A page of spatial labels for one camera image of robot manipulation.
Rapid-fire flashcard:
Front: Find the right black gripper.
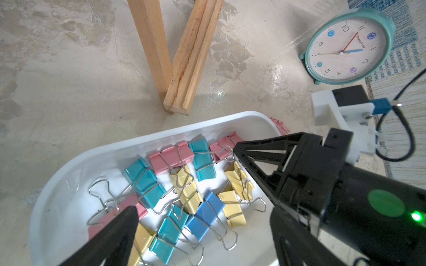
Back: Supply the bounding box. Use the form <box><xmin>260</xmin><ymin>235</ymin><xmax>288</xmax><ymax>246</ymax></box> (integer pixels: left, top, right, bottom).
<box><xmin>233</xmin><ymin>129</ymin><xmax>426</xmax><ymax>266</ymax></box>

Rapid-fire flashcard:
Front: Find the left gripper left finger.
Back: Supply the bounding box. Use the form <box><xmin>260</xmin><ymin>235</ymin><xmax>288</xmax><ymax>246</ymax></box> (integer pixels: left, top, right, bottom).
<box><xmin>62</xmin><ymin>206</ymin><xmax>139</xmax><ymax>266</ymax></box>

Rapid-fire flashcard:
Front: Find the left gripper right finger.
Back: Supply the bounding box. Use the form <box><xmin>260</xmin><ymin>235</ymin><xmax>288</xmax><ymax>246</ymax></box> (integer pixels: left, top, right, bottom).
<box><xmin>270</xmin><ymin>206</ymin><xmax>344</xmax><ymax>266</ymax></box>

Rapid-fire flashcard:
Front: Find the pink binder clip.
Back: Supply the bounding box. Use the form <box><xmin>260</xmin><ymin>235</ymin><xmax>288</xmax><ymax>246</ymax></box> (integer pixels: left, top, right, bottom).
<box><xmin>270</xmin><ymin>118</ymin><xmax>291</xmax><ymax>136</ymax></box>
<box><xmin>149</xmin><ymin>141</ymin><xmax>195</xmax><ymax>175</ymax></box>

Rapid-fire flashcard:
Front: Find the white plastic storage box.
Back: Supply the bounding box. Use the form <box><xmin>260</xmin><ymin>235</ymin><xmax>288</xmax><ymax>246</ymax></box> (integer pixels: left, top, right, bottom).
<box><xmin>29</xmin><ymin>110</ymin><xmax>284</xmax><ymax>266</ymax></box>

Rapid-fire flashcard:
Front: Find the small wooden easel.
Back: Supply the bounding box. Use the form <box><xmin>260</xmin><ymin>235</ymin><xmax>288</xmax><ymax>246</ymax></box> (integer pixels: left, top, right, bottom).
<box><xmin>128</xmin><ymin>1</ymin><xmax>223</xmax><ymax>115</ymax></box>

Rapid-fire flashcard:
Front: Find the teal binder clip in box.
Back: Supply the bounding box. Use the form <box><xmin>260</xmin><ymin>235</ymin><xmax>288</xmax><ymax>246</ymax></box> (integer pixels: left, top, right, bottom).
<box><xmin>122</xmin><ymin>157</ymin><xmax>166</xmax><ymax>209</ymax></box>

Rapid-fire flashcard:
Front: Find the yellow binder clip in box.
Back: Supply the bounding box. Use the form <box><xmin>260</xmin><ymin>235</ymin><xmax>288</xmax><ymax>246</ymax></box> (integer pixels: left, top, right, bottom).
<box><xmin>218</xmin><ymin>191</ymin><xmax>267</xmax><ymax>229</ymax></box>

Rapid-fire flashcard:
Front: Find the blue binder clip in box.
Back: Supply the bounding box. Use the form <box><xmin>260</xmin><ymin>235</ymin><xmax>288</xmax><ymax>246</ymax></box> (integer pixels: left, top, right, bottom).
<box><xmin>185</xmin><ymin>191</ymin><xmax>238</xmax><ymax>251</ymax></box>

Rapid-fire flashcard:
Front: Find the pink binder clip in box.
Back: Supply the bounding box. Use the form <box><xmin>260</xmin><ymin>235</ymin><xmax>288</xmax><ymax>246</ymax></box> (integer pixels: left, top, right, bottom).
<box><xmin>149</xmin><ymin>141</ymin><xmax>195</xmax><ymax>175</ymax></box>

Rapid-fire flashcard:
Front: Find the teal alarm clock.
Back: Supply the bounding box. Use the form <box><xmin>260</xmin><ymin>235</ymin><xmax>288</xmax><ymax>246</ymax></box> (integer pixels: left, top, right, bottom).
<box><xmin>299</xmin><ymin>8</ymin><xmax>396</xmax><ymax>85</ymax></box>

